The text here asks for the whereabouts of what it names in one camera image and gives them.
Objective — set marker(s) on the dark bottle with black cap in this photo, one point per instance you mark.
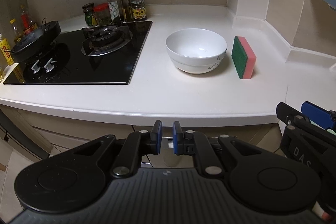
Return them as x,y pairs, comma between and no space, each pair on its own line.
125,6

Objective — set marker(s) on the beige kitchen cabinet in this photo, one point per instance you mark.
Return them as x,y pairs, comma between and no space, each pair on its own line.
78,132

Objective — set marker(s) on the red sauce bottle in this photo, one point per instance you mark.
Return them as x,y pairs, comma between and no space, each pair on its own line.
27,20

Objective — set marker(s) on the pink and green sponge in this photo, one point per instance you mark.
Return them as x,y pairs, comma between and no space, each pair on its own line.
241,58

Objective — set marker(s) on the silver stove knob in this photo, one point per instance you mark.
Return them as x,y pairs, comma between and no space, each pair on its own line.
48,65
35,66

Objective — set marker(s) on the small yellow oil bottle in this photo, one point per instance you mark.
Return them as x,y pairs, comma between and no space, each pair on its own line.
16,31

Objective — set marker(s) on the white ceramic bowl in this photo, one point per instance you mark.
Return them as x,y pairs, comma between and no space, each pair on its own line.
197,48

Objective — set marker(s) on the jar with dark lid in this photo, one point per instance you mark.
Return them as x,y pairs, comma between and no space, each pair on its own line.
88,15

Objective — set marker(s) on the black glass cooktop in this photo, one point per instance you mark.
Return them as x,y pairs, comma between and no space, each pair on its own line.
110,66

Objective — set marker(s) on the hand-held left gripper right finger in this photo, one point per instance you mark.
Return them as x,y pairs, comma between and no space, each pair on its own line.
176,138

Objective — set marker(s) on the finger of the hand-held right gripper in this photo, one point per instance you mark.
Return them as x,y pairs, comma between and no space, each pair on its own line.
286,111
315,112

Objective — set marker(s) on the black frying pan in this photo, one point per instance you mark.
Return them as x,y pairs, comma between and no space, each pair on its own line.
36,40

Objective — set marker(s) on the clear bottle with yellow cap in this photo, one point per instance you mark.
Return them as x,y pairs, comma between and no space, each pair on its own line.
113,3

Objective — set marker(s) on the gas burner with grate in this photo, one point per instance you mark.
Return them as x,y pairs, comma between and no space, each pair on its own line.
106,37

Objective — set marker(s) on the jar with red lid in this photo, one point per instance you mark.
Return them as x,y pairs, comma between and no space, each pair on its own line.
103,14

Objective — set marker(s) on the large yellow oil bottle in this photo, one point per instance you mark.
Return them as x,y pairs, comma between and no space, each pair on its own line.
4,50

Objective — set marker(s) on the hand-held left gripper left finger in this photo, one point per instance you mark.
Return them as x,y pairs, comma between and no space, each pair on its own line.
158,138

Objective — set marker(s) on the jar with yellow label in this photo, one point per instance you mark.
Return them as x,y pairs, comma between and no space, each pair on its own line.
139,11

